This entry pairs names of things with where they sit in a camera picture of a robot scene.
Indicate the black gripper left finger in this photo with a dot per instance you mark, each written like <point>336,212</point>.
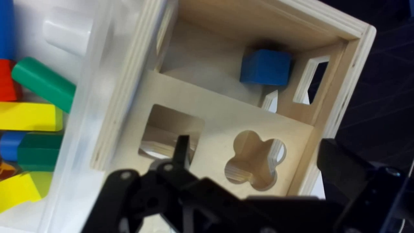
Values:
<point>181,194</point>

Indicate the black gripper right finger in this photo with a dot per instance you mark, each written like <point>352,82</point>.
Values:
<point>340,168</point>

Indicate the wooden sliding lid with holes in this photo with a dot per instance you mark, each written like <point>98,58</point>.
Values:
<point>215,121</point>

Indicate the blue cube block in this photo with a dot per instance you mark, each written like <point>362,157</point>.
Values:
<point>265,67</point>

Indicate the wooden shape sorter cube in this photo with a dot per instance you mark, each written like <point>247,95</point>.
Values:
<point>259,17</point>

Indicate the clear plastic container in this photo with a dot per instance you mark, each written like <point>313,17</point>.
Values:
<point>98,86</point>

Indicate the green wooden block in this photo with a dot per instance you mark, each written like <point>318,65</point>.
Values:
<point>40,150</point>

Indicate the small yellow wooden block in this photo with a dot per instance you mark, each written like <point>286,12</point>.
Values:
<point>17,192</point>

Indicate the orange toy ball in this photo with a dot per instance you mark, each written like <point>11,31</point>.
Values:
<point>6,168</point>

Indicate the green wooden cylinder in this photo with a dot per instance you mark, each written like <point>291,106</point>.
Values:
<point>42,82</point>

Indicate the small blue wooden block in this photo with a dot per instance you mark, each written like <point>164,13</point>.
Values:
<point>9,146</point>

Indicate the white plastic cylinder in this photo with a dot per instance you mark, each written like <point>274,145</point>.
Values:
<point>66,32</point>

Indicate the red wooden block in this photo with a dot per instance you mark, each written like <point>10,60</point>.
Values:
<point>6,82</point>

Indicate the blue wooden cylinder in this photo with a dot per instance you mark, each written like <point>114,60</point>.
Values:
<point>5,27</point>

